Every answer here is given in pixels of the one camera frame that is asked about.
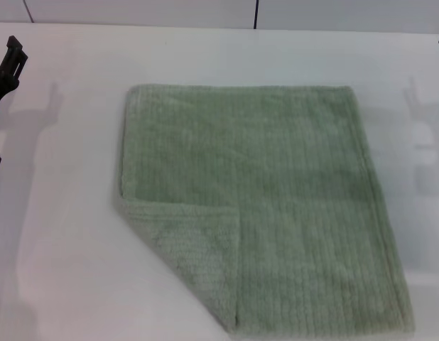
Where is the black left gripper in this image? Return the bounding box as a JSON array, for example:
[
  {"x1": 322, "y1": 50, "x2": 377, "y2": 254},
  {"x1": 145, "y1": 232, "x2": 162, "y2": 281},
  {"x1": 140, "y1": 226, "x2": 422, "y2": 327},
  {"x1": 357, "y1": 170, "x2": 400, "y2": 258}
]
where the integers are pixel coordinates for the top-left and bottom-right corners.
[{"x1": 0, "y1": 35, "x2": 29, "y2": 126}]

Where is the green ribbed towel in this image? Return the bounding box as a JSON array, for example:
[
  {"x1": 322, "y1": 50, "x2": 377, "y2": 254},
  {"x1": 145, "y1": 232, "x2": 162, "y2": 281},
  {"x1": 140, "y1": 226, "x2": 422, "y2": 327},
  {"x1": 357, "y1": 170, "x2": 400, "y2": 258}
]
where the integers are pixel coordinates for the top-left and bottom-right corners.
[{"x1": 111, "y1": 83, "x2": 416, "y2": 341}]

